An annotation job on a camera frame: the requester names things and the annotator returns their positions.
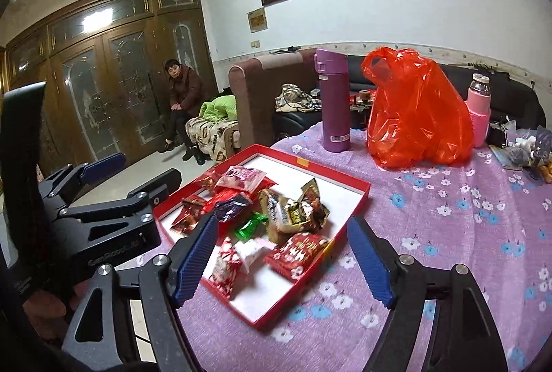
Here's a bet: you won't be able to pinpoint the dark purple snack packet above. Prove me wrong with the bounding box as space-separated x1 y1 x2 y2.
213 194 253 223

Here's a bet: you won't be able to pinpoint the large red snack packet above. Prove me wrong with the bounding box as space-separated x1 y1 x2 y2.
201 178 276 237

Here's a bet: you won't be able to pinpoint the red white candy packet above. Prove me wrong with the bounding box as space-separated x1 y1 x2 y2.
209 236 242 300

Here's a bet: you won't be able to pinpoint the green snack packet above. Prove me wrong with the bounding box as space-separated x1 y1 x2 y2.
234 211 268 242

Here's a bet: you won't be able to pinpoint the pink white snack packet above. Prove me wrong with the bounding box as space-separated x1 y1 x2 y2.
234 237 276 274

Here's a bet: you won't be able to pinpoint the red square snack packet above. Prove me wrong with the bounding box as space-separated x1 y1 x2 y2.
264 232 328 281

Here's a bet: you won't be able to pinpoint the patterned blanket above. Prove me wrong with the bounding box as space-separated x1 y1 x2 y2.
185 117 242 164

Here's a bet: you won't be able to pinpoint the white pink striped packet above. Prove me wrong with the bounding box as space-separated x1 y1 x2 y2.
214 165 271 194

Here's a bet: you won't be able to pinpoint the brown wooden glass doors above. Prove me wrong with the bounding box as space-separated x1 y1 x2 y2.
1 0 218 175

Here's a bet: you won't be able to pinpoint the purple floral tablecloth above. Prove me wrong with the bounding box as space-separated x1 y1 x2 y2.
179 126 551 371

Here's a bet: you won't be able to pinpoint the seated person dark coat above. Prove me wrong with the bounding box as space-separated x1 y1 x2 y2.
160 59 206 165

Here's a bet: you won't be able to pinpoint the green jacket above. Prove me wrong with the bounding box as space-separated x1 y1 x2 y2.
199 95 238 121

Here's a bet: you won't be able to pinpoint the red gift box tray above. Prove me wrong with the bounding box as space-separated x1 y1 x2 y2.
154 145 369 329

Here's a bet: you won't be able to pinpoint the gold brown snack packet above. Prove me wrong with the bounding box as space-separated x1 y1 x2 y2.
259 178 329 245

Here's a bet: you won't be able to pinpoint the brown sofa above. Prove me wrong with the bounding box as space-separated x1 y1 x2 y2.
228 48 551 146

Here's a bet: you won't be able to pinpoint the clutter pile on table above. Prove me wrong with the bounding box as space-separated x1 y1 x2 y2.
485 120 551 186

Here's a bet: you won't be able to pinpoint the red plastic bag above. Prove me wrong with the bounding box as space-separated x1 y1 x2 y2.
361 47 473 169

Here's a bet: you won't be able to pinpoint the purple thermos bottle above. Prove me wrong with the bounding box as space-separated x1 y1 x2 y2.
314 49 351 153

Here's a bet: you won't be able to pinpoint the pink sleeved bottle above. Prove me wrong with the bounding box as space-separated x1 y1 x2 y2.
465 73 491 148

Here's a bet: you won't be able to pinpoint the small wall calendar plaque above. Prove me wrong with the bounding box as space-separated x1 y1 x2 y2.
247 8 268 33

